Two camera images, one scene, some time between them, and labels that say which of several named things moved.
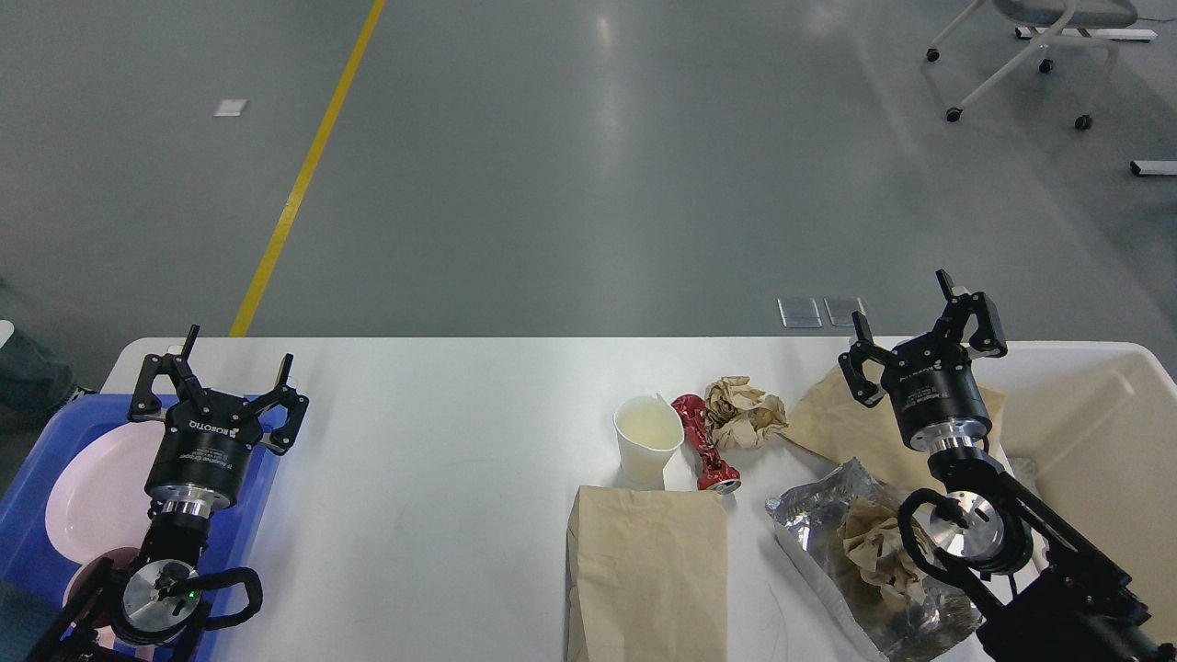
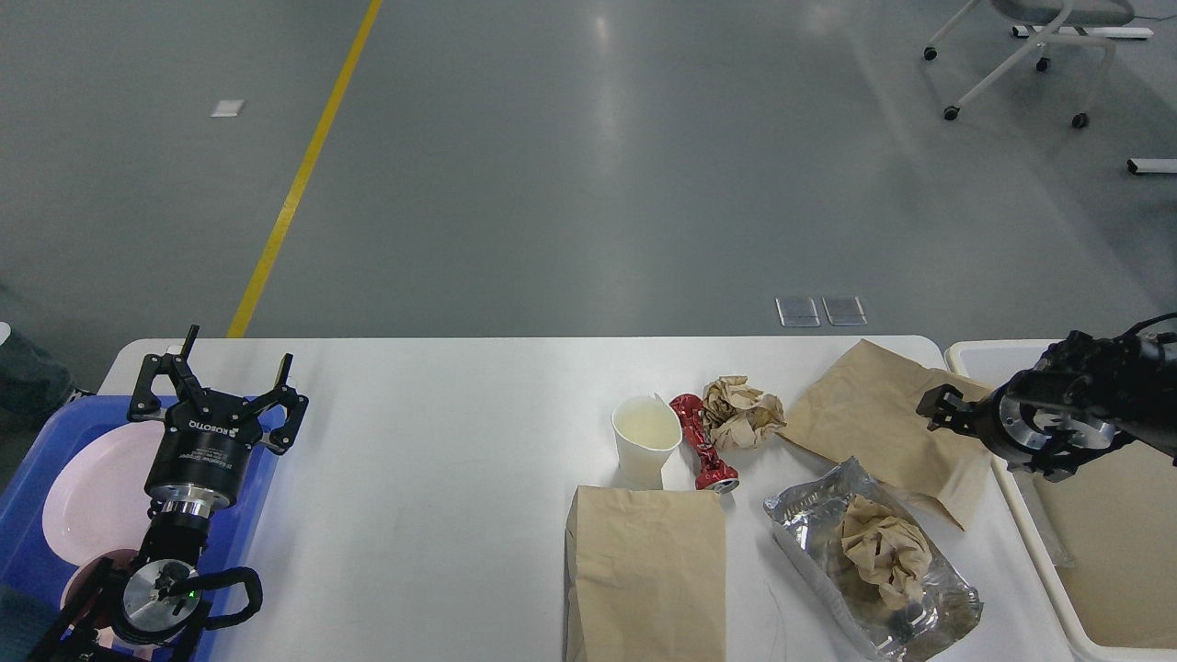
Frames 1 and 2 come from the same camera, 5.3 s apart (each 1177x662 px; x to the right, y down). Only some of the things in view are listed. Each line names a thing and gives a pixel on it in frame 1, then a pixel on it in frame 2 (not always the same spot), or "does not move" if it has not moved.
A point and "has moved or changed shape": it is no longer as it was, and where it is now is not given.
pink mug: [119, 557] does not move
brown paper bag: [646, 576] does not move
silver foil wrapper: [805, 521] has moved or changed shape
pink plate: [97, 499] does not move
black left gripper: [200, 462] does not move
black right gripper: [931, 381] → [1040, 418]
